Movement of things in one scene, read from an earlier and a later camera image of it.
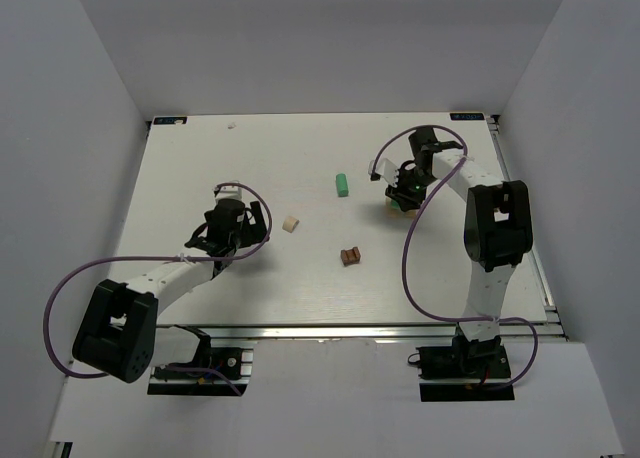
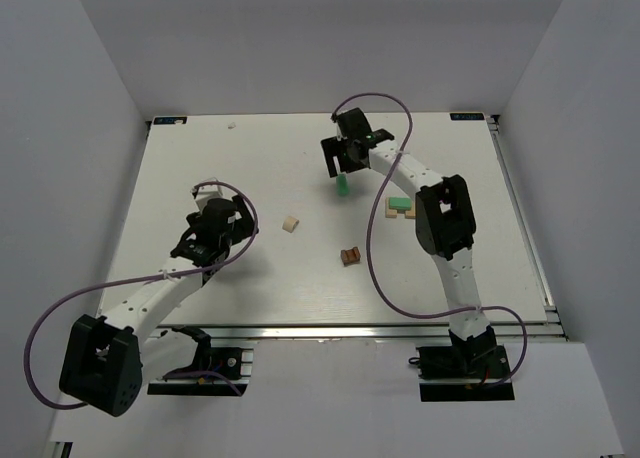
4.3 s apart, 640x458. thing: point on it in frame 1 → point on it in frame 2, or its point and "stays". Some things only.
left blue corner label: (173, 120) stays
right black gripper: (400, 198) → (335, 145)
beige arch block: (290, 223) stays
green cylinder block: (342, 187) stays
